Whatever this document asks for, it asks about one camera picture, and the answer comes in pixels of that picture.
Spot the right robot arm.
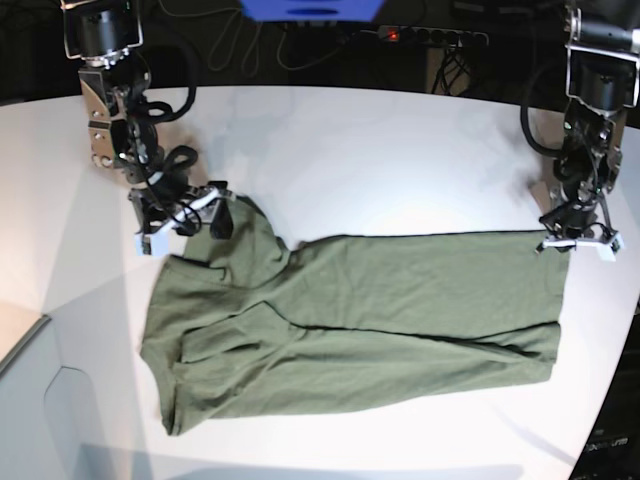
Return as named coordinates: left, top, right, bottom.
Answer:
left=60, top=1, right=234, bottom=255

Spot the yellow cable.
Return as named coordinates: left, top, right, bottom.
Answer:
left=275, top=24, right=326, bottom=71

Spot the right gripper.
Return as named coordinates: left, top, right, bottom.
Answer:
left=128, top=181, right=235, bottom=239

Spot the black power strip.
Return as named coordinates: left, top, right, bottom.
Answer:
left=377, top=25, right=490, bottom=48

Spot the blue box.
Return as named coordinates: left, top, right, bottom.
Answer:
left=241, top=0, right=384, bottom=22

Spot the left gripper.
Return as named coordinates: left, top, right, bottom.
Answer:
left=535, top=199, right=623, bottom=253

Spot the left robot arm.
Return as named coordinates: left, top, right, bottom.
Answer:
left=520, top=1, right=639, bottom=261

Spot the green t-shirt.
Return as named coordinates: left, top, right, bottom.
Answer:
left=140, top=198, right=569, bottom=436

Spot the grey cable loop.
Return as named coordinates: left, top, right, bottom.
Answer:
left=207, top=9, right=266, bottom=79

